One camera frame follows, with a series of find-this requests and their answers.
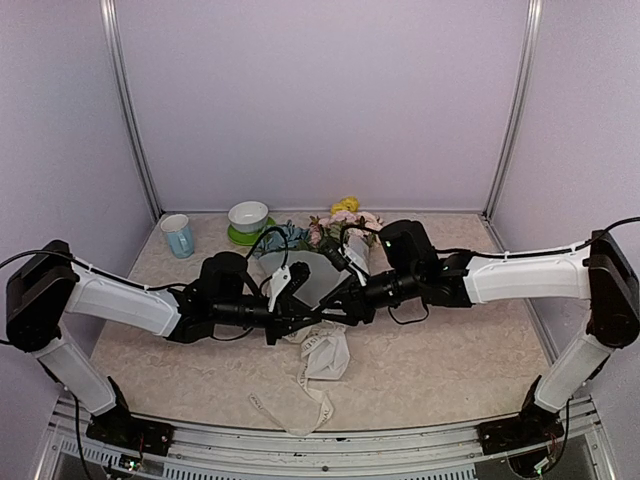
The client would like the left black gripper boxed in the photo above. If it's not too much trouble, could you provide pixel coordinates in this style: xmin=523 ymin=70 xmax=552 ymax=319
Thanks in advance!
xmin=213 ymin=294 xmax=318 ymax=346

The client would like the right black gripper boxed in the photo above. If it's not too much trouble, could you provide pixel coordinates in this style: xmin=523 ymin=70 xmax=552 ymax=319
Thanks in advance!
xmin=313 ymin=265 xmax=421 ymax=327

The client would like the cream printed ribbon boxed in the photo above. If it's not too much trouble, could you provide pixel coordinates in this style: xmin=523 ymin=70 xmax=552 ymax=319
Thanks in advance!
xmin=248 ymin=321 xmax=351 ymax=437

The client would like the pink fake flower bunch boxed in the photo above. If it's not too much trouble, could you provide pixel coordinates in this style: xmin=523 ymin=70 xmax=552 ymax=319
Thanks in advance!
xmin=306 ymin=210 xmax=383 ymax=252

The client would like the yellow fake flower stem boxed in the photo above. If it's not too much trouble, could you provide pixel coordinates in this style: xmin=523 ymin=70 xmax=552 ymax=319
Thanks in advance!
xmin=330 ymin=196 xmax=360 ymax=215

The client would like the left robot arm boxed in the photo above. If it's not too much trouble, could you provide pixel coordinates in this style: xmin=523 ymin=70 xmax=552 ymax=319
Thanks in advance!
xmin=6 ymin=240 xmax=357 ymax=456

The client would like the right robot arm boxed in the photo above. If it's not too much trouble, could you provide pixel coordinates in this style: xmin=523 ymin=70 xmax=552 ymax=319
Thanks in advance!
xmin=314 ymin=220 xmax=639 ymax=455

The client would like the green plate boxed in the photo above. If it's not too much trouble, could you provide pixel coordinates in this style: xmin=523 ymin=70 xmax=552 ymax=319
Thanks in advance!
xmin=227 ymin=217 xmax=276 ymax=246

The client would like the white ceramic bowl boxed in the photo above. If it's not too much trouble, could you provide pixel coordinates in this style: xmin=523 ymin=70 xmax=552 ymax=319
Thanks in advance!
xmin=227 ymin=201 xmax=269 ymax=234

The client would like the light blue mug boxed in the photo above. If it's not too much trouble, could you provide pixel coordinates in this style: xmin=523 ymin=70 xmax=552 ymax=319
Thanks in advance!
xmin=160 ymin=214 xmax=195 ymax=259

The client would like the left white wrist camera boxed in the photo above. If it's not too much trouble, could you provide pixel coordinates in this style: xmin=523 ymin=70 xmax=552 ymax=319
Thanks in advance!
xmin=268 ymin=261 xmax=311 ymax=313

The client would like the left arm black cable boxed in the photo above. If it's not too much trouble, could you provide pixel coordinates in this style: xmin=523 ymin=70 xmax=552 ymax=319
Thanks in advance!
xmin=0 ymin=226 xmax=290 ymax=301

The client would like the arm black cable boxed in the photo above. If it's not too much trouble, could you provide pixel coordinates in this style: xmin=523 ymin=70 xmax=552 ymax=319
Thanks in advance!
xmin=0 ymin=226 xmax=290 ymax=301
xmin=339 ymin=215 xmax=640 ymax=261

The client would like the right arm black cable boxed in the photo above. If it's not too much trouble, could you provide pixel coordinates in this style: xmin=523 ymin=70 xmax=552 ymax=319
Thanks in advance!
xmin=339 ymin=215 xmax=640 ymax=261

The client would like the front aluminium rail base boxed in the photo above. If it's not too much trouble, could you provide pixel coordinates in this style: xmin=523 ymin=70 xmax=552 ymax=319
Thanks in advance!
xmin=34 ymin=394 xmax=621 ymax=480

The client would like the right aluminium frame post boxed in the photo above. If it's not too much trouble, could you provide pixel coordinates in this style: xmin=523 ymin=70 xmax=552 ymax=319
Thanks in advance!
xmin=483 ymin=0 xmax=544 ymax=223

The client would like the aluminium frame post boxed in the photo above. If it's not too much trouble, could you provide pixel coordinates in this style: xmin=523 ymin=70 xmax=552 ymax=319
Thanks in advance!
xmin=100 ymin=0 xmax=164 ymax=223
xmin=483 ymin=0 xmax=544 ymax=223

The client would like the left aluminium frame post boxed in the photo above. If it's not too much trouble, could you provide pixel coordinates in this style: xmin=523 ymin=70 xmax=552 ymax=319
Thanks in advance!
xmin=100 ymin=0 xmax=164 ymax=223

